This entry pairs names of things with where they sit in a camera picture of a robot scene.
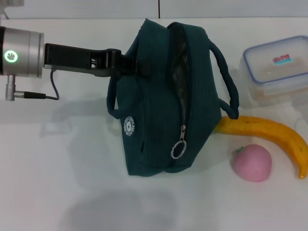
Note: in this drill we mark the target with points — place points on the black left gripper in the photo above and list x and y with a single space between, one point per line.
69 59

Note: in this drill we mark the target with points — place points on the dark teal fabric lunch bag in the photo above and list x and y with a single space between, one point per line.
156 101

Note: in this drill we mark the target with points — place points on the clear blue-rimmed plastic container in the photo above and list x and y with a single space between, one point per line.
272 69

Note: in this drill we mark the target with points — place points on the pink peach toy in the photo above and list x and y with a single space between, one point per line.
252 163

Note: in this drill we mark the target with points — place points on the yellow banana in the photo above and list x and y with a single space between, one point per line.
272 132

